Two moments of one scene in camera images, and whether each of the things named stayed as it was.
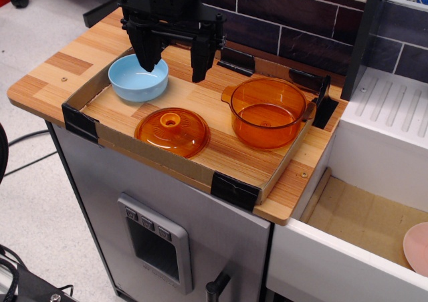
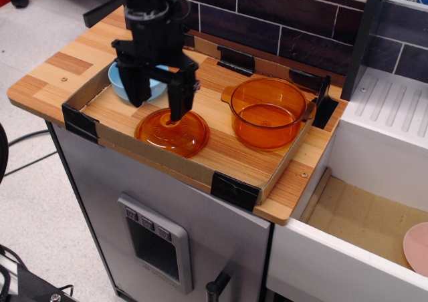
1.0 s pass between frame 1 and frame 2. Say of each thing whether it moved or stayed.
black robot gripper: moved
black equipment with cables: stayed
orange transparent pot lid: stayed
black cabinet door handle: stayed
